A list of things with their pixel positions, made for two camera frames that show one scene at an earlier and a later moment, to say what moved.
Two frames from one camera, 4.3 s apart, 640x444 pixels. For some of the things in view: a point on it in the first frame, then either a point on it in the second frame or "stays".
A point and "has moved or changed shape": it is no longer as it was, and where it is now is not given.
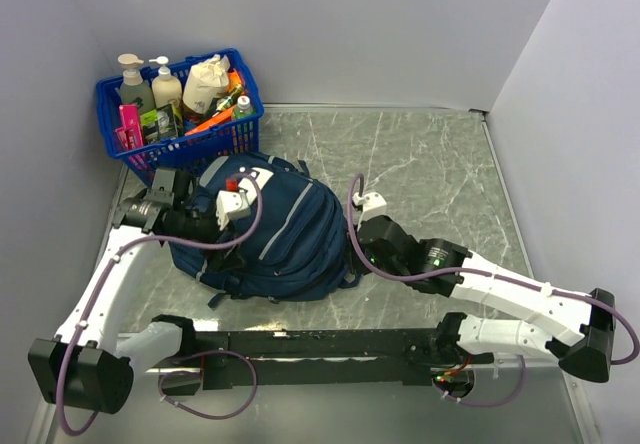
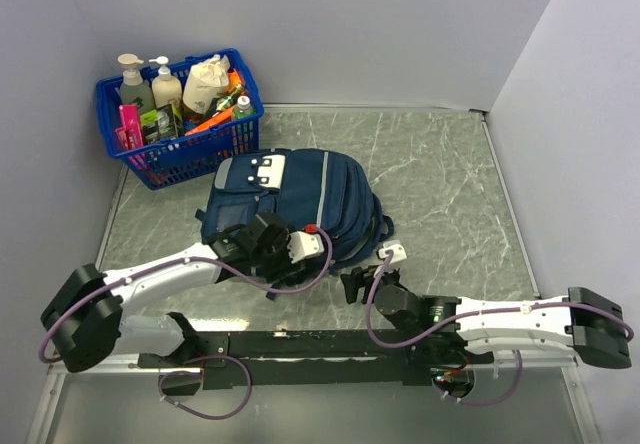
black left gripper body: x=196 y=225 → x=275 y=260
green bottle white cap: x=243 y=108 stays
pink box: x=130 y=135 stays
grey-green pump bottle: x=133 y=85 stays
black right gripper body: x=387 y=266 → x=391 y=276
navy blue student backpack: x=298 y=250 has moved or changed shape
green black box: x=160 y=123 stays
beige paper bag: x=206 y=81 stays
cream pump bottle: x=166 y=89 stays
